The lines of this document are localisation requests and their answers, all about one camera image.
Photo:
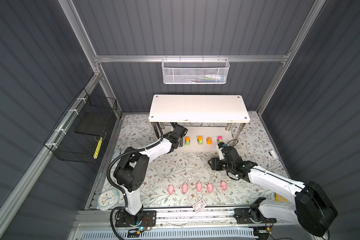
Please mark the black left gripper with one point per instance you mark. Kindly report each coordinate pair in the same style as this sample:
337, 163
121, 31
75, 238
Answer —
180, 142

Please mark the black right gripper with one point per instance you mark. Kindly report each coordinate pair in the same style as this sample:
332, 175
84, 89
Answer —
214, 164

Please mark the orange toy bulldozer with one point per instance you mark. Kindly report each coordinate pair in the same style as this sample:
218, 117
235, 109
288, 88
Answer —
209, 141

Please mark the green pink toy truck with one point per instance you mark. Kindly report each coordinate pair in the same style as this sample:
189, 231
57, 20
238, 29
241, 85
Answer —
220, 139

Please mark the orange green mixer toy truck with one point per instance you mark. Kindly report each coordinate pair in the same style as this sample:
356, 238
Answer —
200, 140

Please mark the pink toy pig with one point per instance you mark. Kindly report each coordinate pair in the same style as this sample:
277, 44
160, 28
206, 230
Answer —
224, 185
171, 189
199, 186
185, 188
210, 187

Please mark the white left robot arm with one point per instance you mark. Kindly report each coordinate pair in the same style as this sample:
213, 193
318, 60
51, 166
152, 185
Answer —
128, 171

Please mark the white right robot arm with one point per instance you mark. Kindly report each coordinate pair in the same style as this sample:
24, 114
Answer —
307, 203

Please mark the white two-tier shelf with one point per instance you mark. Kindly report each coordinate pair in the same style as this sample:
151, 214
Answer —
203, 115

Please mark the red white card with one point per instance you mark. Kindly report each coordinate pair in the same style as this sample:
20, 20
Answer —
200, 205

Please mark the yellow plastic grid tray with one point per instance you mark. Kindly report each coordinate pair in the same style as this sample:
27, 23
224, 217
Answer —
280, 198

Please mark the yellow green marker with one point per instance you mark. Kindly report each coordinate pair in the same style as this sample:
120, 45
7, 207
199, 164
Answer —
98, 148

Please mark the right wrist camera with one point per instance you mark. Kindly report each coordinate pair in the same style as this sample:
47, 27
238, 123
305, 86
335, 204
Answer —
220, 146

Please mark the white wire basket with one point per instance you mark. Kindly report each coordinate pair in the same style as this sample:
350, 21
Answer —
195, 72

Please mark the white round wall clock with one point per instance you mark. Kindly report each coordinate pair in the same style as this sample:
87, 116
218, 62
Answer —
108, 199

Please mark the black wire basket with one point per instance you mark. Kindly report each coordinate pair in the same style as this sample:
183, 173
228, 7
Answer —
89, 118

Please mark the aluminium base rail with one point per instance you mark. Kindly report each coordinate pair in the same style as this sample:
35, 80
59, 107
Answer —
198, 216

